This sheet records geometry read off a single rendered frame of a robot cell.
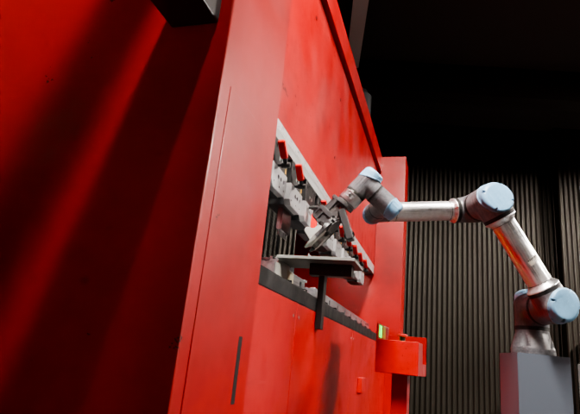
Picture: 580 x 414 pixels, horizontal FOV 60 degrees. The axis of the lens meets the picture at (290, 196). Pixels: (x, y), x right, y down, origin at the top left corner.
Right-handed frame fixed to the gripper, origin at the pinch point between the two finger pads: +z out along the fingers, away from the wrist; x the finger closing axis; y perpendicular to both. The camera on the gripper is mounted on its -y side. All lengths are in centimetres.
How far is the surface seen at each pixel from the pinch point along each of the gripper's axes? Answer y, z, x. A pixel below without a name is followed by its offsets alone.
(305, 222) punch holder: 12.9, -5.9, -11.7
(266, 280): -16, 13, 55
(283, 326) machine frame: -22.3, 19.8, 37.4
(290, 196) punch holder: 14.7, -8.1, 10.8
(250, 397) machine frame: -33, 33, 56
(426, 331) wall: -19, -20, -388
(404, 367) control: -47, 8, -33
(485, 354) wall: -74, -44, -402
